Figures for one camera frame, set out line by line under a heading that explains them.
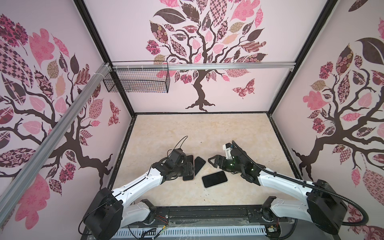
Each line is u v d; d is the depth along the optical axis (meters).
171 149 0.65
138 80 1.22
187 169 0.73
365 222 0.38
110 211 0.39
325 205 0.41
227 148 0.77
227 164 0.72
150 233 0.72
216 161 0.73
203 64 0.93
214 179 0.90
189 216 0.75
